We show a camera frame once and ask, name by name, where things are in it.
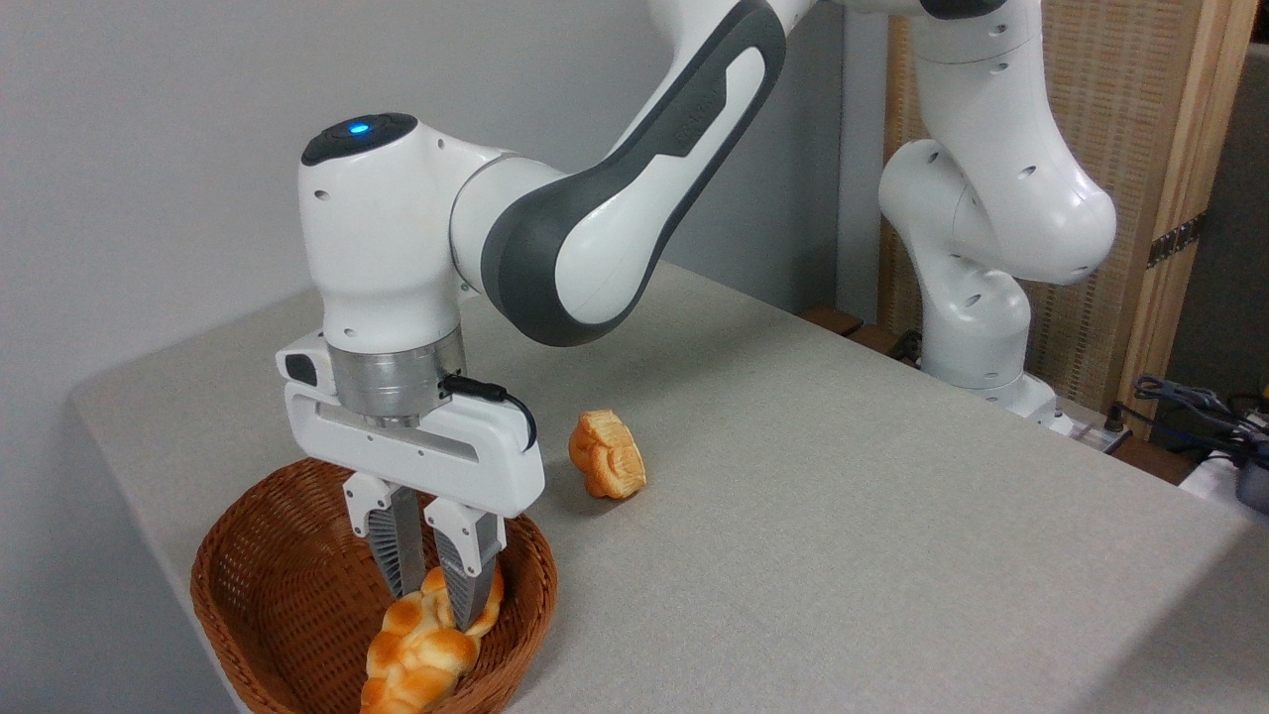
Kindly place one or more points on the wooden woven screen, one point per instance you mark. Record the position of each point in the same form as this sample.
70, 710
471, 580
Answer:
1140, 99

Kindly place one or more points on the brown wicker basket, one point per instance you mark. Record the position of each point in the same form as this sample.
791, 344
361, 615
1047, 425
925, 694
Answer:
288, 575

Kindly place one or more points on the small round bread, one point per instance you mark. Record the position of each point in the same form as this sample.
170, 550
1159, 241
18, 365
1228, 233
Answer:
610, 461

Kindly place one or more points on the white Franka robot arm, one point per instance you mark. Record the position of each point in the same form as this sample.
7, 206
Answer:
991, 198

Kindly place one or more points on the long braided bread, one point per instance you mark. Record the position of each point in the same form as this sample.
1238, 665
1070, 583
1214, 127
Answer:
426, 654

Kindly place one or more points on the white box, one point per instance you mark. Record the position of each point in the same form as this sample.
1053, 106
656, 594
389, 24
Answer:
1211, 481

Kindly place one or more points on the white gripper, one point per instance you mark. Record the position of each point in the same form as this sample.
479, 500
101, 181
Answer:
466, 461

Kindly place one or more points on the black plug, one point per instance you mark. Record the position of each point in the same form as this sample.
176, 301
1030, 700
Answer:
1117, 418

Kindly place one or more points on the black metal hinge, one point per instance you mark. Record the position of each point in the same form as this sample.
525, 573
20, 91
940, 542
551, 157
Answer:
1178, 240

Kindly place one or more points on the brown wooden foot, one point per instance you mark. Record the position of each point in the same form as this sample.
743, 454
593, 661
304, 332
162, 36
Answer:
831, 319

